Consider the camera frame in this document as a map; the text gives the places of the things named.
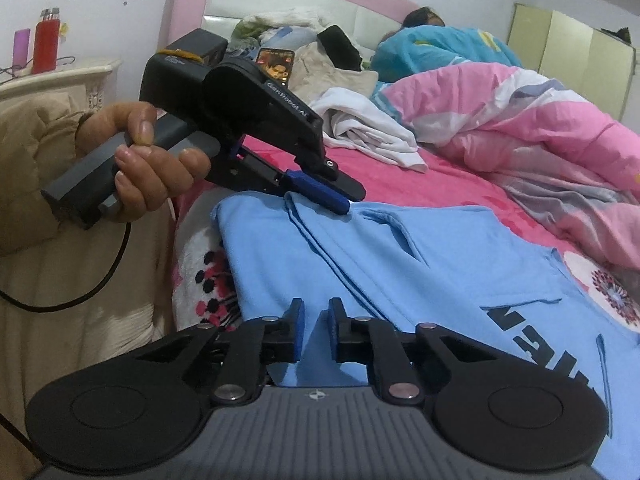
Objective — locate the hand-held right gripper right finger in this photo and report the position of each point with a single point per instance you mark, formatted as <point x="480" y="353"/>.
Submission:
<point x="333" y="330"/>

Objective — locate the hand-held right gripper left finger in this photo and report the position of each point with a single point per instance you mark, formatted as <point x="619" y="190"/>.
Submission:
<point x="298" y="330"/>

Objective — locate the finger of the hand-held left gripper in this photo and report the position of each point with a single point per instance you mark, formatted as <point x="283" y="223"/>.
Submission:
<point x="345" y="187"/>
<point x="320" y="192"/>

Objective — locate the blue t-shirt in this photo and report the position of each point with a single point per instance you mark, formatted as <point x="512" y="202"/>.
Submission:
<point x="400" y="270"/>

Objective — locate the person's left forearm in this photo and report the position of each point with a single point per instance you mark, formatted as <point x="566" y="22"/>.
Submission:
<point x="30" y="160"/>

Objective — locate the person's left hand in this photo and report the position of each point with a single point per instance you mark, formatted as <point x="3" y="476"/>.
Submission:
<point x="145" y="180"/>

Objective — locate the smartphone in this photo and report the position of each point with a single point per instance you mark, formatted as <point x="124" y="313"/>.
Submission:
<point x="275" y="67"/>

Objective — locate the white garment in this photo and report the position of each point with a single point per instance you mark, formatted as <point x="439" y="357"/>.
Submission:
<point x="365" y="125"/>

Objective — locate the light blue denim garment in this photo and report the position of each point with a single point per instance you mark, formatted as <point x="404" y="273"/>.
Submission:
<point x="290" y="37"/>

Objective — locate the beige garment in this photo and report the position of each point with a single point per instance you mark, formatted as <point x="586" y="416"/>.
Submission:
<point x="325" y="80"/>

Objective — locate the white fluffy blanket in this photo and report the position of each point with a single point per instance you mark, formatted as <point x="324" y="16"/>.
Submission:
<point x="285" y="20"/>

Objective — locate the black cloth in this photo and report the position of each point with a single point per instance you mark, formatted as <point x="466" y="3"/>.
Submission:
<point x="340" y="47"/>

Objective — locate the teal patterned quilt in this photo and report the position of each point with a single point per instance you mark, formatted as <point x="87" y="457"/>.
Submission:
<point x="440" y="50"/>

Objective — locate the pink patterned quilt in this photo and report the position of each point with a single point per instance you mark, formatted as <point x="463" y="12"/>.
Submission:
<point x="500" y="110"/>

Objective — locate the cream nightstand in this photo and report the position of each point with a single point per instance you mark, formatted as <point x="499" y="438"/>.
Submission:
<point x="60" y="85"/>

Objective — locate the red bottle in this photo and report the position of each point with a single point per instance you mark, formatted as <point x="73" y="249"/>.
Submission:
<point x="46" y="45"/>

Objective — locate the purple cup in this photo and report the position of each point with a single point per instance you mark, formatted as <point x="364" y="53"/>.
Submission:
<point x="22" y="47"/>

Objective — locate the person's beige clothing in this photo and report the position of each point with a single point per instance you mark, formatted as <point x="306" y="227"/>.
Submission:
<point x="75" y="360"/>

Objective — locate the pale green wardrobe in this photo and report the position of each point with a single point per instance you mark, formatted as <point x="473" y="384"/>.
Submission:
<point x="565" y="55"/>

